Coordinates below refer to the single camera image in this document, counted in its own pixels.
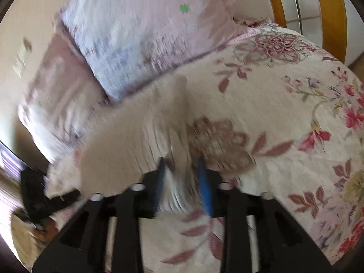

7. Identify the pink floral pillow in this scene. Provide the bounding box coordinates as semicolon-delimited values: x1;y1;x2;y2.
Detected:
16;34;116;164

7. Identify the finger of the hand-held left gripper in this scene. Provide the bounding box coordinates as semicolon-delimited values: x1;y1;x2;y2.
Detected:
46;189;82;212

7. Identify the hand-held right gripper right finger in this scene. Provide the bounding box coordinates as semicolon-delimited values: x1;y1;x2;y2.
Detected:
196;156;333;273

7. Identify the lavender print pillow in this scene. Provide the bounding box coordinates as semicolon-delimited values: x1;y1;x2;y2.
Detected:
59;0;252;103

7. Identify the beige wall switch panel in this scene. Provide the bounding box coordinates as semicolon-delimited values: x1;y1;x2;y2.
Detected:
12;38;32;78

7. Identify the floral bedspread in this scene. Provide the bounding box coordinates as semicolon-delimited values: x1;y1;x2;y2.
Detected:
43;17;364;273

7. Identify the wooden framed white wardrobe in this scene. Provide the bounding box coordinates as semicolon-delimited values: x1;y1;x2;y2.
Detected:
261;0;356;64

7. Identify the beige cable knit sweater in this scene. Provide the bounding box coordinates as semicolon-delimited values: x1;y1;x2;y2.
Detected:
76;75;201;215

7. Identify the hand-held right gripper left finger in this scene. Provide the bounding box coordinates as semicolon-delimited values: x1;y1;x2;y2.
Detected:
32;156;169;273

